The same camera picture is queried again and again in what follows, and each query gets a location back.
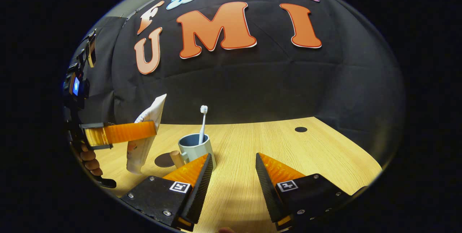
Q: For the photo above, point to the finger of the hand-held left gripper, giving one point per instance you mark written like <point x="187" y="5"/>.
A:
<point x="122" y="132"/>

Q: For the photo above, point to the black backdrop cloth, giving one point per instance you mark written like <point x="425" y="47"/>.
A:
<point x="252" y="88"/>

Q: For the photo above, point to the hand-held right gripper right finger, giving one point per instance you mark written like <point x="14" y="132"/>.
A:
<point x="269" y="189"/>

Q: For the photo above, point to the white toothpaste tube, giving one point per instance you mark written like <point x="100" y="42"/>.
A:
<point x="139" y="157"/>

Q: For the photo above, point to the pale green cup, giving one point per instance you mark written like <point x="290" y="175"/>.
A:
<point x="196" y="151"/>

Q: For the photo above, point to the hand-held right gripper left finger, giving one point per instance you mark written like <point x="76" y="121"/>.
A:
<point x="200" y="193"/>

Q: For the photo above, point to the wooden desktop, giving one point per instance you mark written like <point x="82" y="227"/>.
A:
<point x="288" y="150"/>

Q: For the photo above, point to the dark brown round coaster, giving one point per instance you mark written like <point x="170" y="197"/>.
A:
<point x="163" y="160"/>

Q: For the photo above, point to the white toothbrush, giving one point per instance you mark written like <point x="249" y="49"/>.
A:
<point x="203" y="121"/>

